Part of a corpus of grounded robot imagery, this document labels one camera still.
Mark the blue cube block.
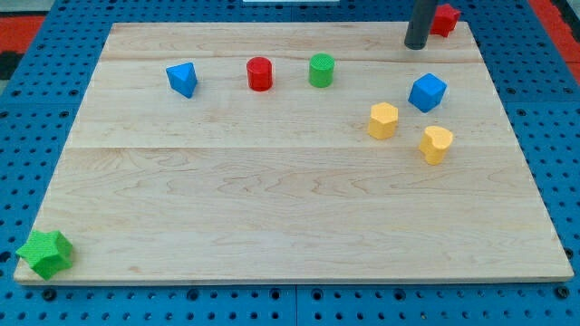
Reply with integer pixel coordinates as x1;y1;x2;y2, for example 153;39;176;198
408;73;448;113

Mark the red cylinder block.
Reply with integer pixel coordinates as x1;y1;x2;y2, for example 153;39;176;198
246;56;273;91

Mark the green cylinder block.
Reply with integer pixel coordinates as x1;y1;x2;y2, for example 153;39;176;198
308;53;335;88

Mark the light wooden board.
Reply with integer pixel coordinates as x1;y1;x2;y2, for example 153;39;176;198
34;22;573;285

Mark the yellow hexagon block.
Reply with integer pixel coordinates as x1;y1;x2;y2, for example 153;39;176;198
367;102;399;139

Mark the blue triangular prism block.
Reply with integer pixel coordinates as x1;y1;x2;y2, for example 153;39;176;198
166;62;198;99

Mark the yellow heart block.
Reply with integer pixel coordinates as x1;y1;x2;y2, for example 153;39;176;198
419;126;454;165

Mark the red star block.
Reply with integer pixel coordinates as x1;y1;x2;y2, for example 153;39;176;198
430;4;461;37

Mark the green star block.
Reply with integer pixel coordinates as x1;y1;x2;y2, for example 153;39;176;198
16;230;73;281

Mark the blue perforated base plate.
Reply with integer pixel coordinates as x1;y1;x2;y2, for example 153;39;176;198
1;0;579;325

